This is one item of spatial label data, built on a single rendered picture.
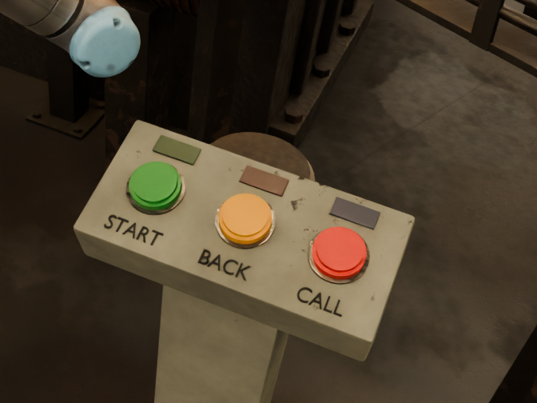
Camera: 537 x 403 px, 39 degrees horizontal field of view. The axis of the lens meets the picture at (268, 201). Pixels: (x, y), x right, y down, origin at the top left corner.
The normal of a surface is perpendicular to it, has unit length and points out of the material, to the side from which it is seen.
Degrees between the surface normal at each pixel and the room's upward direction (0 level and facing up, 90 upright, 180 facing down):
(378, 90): 0
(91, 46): 90
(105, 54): 90
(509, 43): 6
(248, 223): 20
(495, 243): 0
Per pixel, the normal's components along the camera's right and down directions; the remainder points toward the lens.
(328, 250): 0.02, -0.48
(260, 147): 0.15, -0.73
